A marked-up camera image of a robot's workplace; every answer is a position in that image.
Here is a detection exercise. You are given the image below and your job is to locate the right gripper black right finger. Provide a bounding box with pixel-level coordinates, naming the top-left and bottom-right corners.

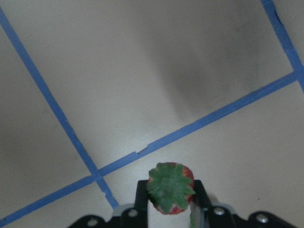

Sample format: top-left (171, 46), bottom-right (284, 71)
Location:
top-left (190, 180), bottom-right (212, 228)

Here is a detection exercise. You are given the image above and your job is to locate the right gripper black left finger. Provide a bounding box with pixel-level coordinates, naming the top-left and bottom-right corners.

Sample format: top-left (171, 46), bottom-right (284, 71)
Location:
top-left (134, 180), bottom-right (149, 228)

